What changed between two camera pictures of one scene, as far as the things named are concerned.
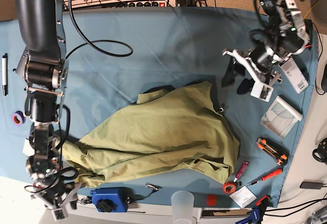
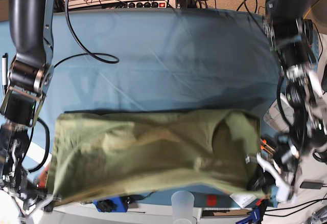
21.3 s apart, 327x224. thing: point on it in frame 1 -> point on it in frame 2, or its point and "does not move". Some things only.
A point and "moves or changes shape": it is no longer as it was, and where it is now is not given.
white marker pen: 4,74 does not move
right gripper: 262,88 -> 263,179
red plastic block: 211,200 does not move
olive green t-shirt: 164,132 moves or changes shape
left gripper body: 58,203 -> 25,203
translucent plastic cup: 182,207 does not move
